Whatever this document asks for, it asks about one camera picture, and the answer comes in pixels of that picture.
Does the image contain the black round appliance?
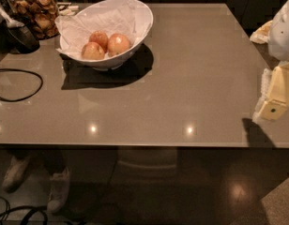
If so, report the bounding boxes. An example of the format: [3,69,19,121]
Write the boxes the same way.
[0,0,41,54]

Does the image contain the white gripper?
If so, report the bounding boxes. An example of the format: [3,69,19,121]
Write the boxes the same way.
[250,0,289,122]

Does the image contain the small white items behind bowl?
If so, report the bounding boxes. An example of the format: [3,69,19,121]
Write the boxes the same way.
[58,5,79,16]

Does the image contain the glass jar of chips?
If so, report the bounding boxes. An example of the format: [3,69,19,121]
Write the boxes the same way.
[8,0,59,39]

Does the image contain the white paper in bowl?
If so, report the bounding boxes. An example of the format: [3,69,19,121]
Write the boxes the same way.
[54,0,145,60]

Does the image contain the white bowl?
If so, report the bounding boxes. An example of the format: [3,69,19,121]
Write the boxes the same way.
[58,0,154,71]

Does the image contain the black cable on table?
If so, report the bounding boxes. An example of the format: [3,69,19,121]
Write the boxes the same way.
[0,67,44,103]

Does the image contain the red apple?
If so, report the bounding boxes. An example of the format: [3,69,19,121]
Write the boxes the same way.
[82,42,105,60]
[108,33,130,57]
[88,30,109,52]

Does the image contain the left white shoe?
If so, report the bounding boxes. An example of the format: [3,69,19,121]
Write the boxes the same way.
[2,157,30,193]

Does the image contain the black cables on floor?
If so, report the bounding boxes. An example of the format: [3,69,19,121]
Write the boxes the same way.
[0,195,49,225]

